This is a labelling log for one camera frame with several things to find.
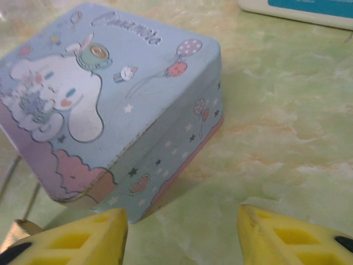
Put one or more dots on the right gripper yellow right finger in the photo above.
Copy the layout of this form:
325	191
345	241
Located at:
289	243

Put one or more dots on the cartoon dog tin box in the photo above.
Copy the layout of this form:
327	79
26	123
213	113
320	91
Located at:
110	110

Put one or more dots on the storage box with blue lid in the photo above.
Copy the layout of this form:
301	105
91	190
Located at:
303	11

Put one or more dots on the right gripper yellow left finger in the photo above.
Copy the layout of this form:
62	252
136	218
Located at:
69	243

